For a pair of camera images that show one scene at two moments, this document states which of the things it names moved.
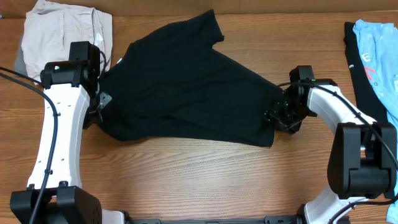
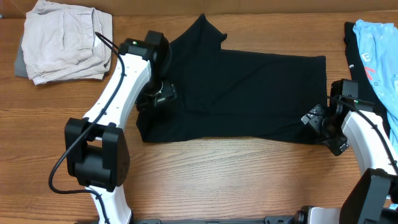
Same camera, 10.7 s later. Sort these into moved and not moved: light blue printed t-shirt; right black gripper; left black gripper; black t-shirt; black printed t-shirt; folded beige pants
Moved: right black gripper; left black gripper; black t-shirt
Not moved: black printed t-shirt; light blue printed t-shirt; folded beige pants
